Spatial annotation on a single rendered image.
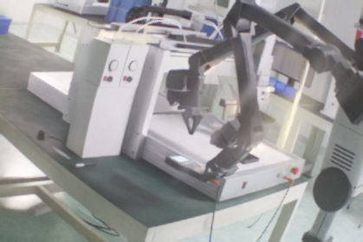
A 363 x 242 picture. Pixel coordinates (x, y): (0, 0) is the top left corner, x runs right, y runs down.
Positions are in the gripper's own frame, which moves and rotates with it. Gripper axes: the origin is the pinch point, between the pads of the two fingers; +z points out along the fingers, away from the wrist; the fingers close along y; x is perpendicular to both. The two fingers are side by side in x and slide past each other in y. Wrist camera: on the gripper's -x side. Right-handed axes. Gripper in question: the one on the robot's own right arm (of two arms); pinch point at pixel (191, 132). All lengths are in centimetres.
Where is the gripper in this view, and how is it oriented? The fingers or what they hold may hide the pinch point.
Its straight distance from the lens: 207.0
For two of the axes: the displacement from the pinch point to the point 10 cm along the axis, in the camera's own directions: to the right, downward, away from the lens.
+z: -0.7, 9.9, 1.1
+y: -6.3, 0.4, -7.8
